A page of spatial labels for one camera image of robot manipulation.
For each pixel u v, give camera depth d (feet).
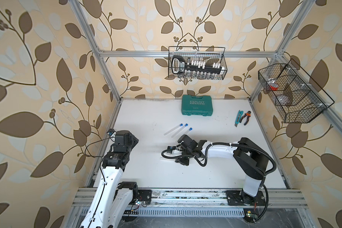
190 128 3.34
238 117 3.54
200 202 2.42
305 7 2.32
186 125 3.43
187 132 3.33
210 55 2.99
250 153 1.75
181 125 3.43
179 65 2.77
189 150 2.27
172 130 3.35
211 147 1.97
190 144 2.31
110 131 2.21
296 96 2.42
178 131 3.34
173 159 2.81
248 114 3.57
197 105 3.66
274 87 2.65
